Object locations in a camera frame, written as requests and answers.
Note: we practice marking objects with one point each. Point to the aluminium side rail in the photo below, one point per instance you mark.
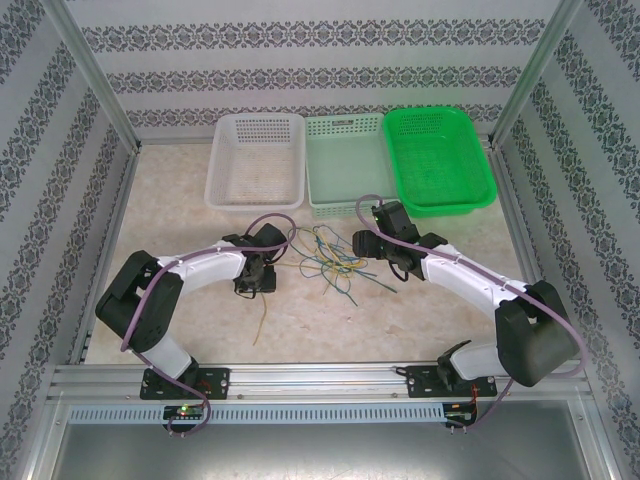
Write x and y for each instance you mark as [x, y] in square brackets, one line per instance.
[527, 250]
[109, 250]

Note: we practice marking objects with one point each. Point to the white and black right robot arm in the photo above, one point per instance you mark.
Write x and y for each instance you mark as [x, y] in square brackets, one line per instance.
[465, 275]

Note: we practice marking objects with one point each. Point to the pale green plastic basket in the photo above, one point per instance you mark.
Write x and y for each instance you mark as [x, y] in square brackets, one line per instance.
[345, 170]

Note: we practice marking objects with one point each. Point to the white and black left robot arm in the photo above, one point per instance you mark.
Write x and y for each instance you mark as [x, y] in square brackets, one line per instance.
[200, 267]

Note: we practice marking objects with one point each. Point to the grey metal panel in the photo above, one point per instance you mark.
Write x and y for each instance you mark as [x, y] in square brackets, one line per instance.
[320, 455]

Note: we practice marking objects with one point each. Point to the aluminium mounting rail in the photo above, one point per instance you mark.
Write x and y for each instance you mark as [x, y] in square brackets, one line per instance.
[310, 382]

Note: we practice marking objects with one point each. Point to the aluminium frame post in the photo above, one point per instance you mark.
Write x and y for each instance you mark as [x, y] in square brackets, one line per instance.
[100, 75]
[536, 75]

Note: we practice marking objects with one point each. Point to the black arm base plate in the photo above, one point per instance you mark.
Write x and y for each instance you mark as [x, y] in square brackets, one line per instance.
[220, 382]
[420, 382]

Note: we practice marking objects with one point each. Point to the small circuit board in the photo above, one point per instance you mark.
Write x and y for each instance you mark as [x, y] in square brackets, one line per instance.
[462, 414]
[185, 412]

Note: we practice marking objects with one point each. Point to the bright green plastic basket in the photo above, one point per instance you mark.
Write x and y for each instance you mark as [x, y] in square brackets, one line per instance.
[435, 160]

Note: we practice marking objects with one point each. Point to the white plastic basket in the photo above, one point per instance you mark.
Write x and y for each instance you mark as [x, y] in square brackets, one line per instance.
[250, 160]

